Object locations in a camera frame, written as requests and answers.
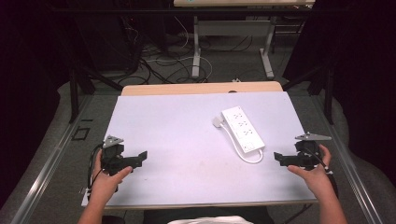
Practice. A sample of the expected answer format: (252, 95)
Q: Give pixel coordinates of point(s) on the aluminium floor rail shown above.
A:
(46, 168)
(351, 174)

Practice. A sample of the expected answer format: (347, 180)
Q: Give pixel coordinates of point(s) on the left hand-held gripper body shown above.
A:
(112, 154)

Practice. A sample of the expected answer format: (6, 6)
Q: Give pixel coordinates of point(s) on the white metal desk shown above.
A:
(233, 28)

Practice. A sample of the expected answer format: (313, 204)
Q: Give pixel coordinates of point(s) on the white table mat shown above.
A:
(186, 155)

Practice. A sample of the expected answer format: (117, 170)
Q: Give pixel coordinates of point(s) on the wooden table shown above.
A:
(186, 88)

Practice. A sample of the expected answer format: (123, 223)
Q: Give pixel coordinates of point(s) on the person's dark trousers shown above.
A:
(202, 212)

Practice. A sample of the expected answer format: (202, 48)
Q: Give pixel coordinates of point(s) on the person's left hand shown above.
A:
(104, 185)

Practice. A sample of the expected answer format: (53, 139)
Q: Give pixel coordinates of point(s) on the person's right hand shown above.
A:
(314, 180)

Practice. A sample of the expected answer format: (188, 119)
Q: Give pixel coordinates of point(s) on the black metal stand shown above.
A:
(76, 90)
(327, 90)

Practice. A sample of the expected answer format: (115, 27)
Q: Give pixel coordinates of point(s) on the person's white shirt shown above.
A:
(211, 220)

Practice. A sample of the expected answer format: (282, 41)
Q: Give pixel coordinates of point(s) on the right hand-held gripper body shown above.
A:
(308, 152)

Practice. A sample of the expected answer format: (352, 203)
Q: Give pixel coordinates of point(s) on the white power strip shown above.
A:
(244, 129)

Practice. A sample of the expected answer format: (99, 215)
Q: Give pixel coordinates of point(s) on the white power plug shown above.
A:
(218, 121)

